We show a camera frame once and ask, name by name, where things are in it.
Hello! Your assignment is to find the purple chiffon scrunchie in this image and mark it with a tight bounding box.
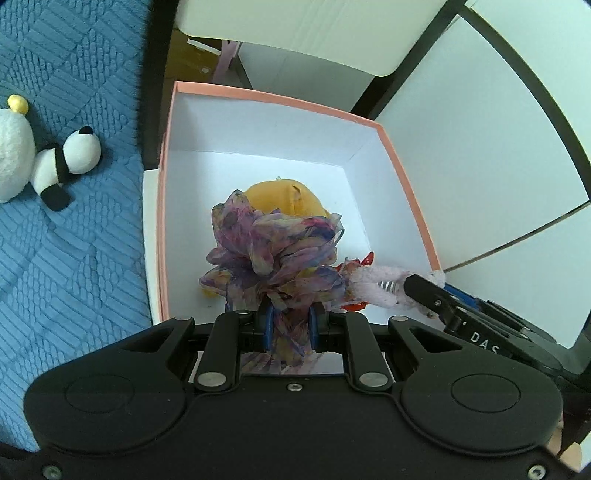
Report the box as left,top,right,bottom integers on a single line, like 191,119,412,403
198,189,345,368

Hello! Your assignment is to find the person's right hand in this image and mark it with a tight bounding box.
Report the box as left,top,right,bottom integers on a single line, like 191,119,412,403
549,418,583,472

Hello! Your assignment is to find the red toy ornament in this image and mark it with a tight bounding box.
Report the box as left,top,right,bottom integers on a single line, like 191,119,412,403
339,251,376,311

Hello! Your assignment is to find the small panda plush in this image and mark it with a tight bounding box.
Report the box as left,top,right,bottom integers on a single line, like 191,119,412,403
31,126,103,212

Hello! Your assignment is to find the pink cardboard box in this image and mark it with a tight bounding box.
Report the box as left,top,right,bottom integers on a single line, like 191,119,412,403
157,80,442,325

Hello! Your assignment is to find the pink strip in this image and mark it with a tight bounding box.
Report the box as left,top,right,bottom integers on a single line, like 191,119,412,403
217,41,239,85

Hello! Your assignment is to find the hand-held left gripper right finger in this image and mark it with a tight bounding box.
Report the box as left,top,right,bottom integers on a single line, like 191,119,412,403
308,305,467,393

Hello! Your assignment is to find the orange plush bear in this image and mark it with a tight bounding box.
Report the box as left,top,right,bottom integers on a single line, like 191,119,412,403
198,180,334,301

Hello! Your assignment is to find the black curved bar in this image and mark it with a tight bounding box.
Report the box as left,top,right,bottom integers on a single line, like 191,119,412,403
459,2,591,165

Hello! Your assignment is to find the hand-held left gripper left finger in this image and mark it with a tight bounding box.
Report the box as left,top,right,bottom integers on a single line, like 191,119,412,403
115,302,276,393

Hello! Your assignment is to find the beige board with handle cutout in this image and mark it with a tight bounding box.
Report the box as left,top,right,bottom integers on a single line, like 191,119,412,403
178,0,451,113

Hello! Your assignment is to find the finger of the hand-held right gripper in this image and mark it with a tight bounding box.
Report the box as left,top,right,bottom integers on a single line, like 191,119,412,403
403,274,459,331
442,284,491,315

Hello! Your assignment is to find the blue textured cushion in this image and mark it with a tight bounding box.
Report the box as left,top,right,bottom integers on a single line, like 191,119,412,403
0,0,154,454

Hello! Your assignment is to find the brown cardboard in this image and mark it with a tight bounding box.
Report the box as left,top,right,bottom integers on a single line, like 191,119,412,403
167,30,228,86

